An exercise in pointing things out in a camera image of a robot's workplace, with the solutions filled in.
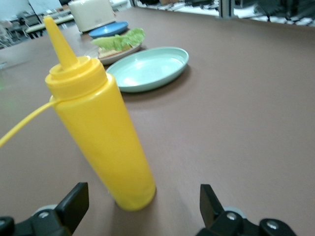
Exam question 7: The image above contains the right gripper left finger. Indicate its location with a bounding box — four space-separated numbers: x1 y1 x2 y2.
0 182 90 236

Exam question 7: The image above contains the yellow squeeze bottle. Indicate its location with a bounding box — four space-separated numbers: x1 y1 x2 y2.
0 15 157 212

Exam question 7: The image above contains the green lettuce leaf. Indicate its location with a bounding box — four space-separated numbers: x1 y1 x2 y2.
91 27 146 51

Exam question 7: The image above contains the brown bread slice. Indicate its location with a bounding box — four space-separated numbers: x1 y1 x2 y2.
98 45 134 59

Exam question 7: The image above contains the beige plate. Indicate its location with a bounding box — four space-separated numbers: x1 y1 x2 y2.
83 43 144 66

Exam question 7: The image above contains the cream white toaster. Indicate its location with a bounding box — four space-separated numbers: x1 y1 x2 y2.
68 0 117 34

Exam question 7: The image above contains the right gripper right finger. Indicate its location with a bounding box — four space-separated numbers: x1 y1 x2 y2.
196 183 296 236

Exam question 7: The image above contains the aluminium frame post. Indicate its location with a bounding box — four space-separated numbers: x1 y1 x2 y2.
218 0 235 19

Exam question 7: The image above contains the blue plate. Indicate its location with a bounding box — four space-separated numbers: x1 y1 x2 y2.
88 21 129 39

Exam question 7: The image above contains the white background desk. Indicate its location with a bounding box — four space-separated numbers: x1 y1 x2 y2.
24 13 75 34

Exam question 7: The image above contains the mint green plate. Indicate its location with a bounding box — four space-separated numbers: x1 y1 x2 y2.
105 47 190 93

